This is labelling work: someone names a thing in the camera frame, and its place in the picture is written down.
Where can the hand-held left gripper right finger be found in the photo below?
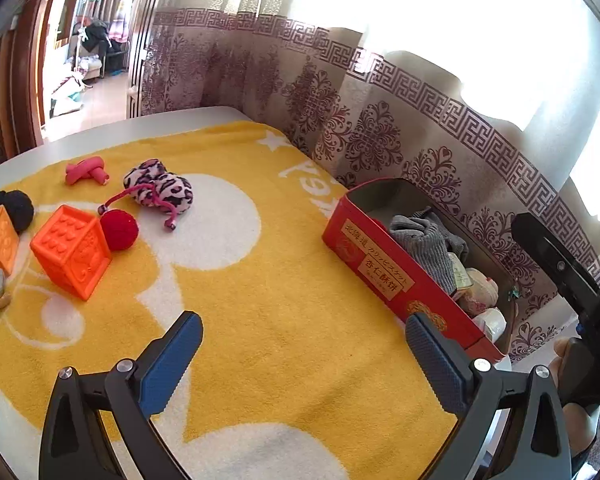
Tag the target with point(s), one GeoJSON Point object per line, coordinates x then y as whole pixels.
{"type": "Point", "coordinates": [437, 365]}

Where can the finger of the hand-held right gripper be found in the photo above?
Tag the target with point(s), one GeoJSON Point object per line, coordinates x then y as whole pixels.
{"type": "Point", "coordinates": [555, 257]}

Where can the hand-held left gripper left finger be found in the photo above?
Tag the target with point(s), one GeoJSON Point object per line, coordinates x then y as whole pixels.
{"type": "Point", "coordinates": [172, 360]}

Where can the clear plastic bag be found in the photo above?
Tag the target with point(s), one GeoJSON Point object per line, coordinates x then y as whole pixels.
{"type": "Point", "coordinates": [495, 322]}

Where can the cream knitted sock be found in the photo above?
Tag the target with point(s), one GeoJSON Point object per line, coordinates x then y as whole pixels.
{"type": "Point", "coordinates": [480, 292]}

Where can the white green medicine box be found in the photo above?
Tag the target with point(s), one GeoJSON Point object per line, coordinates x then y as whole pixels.
{"type": "Point", "coordinates": [462, 275]}

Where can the red cardboard box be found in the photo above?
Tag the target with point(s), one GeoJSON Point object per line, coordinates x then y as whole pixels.
{"type": "Point", "coordinates": [380, 265]}

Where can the red pompom ball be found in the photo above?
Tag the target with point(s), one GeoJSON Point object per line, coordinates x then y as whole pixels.
{"type": "Point", "coordinates": [120, 230]}

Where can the small deep orange toy cube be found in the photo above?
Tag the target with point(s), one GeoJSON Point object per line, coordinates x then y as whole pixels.
{"type": "Point", "coordinates": [70, 255]}

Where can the leopard print pouch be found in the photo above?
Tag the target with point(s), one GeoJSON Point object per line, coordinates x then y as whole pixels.
{"type": "Point", "coordinates": [165, 187]}

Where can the small knotted pink foam roller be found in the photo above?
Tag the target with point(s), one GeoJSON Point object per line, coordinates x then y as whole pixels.
{"type": "Point", "coordinates": [87, 172]}

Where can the person's right hand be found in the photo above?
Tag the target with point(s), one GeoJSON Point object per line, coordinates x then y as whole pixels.
{"type": "Point", "coordinates": [561, 349]}

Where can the yellow printed towel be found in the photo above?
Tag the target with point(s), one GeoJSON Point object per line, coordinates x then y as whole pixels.
{"type": "Point", "coordinates": [280, 335]}

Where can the patterned lace curtain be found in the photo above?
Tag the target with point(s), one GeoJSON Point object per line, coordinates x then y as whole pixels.
{"type": "Point", "coordinates": [380, 125]}

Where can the bags on floor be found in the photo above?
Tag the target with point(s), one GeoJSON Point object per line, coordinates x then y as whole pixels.
{"type": "Point", "coordinates": [67, 95]}

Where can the dark wooden door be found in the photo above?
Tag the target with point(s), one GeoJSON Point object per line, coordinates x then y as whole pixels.
{"type": "Point", "coordinates": [140, 60]}

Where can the armchair with clothes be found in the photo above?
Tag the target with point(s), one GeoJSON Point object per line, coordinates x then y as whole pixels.
{"type": "Point", "coordinates": [97, 45]}

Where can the dark wooden door frame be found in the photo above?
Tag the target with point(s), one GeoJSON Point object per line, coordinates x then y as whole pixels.
{"type": "Point", "coordinates": [25, 85]}

